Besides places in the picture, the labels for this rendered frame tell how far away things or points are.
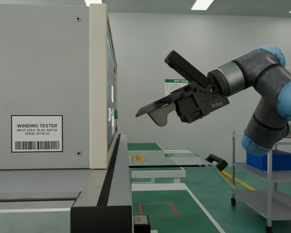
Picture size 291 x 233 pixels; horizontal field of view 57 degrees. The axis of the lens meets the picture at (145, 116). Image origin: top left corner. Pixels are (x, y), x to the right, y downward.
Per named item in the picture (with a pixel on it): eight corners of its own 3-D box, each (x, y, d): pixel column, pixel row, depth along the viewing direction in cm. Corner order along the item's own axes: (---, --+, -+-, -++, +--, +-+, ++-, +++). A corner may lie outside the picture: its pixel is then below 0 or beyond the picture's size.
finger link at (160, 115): (145, 135, 60) (182, 118, 60) (134, 111, 59) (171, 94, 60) (144, 134, 63) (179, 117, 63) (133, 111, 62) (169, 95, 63)
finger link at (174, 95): (157, 108, 58) (193, 91, 59) (154, 101, 58) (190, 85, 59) (154, 108, 63) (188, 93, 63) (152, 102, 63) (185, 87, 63)
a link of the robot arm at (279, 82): (300, 130, 60) (268, 99, 68) (328, 90, 53) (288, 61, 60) (273, 137, 58) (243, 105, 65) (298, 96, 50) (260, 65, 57)
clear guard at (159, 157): (206, 168, 87) (206, 150, 87) (237, 189, 63) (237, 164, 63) (104, 169, 84) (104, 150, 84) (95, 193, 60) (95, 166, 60)
